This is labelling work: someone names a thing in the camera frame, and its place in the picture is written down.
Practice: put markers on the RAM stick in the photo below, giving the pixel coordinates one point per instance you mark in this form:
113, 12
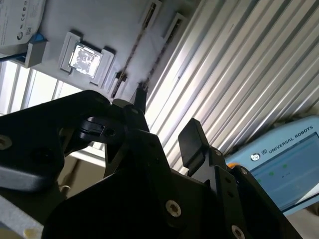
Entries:
162, 52

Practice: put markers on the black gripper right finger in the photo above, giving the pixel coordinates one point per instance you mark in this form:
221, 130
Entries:
192, 144

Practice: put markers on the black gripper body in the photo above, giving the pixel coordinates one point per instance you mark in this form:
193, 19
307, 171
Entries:
104, 211

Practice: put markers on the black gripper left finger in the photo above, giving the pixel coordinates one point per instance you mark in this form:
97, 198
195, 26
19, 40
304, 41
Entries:
37, 124

